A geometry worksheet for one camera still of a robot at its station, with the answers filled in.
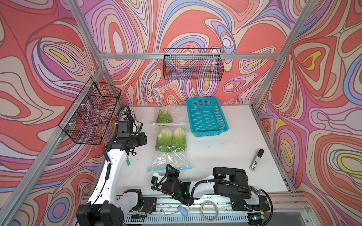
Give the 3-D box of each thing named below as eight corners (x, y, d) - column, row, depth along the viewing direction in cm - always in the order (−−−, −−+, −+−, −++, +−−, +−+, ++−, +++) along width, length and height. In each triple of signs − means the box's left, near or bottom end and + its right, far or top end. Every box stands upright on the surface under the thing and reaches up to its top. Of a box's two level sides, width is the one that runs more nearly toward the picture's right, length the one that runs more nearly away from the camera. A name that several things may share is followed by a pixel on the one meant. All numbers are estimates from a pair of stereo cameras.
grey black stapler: (248, 168, 88) (251, 165, 84) (256, 151, 95) (259, 147, 91) (253, 171, 86) (256, 168, 82) (261, 153, 94) (264, 150, 90)
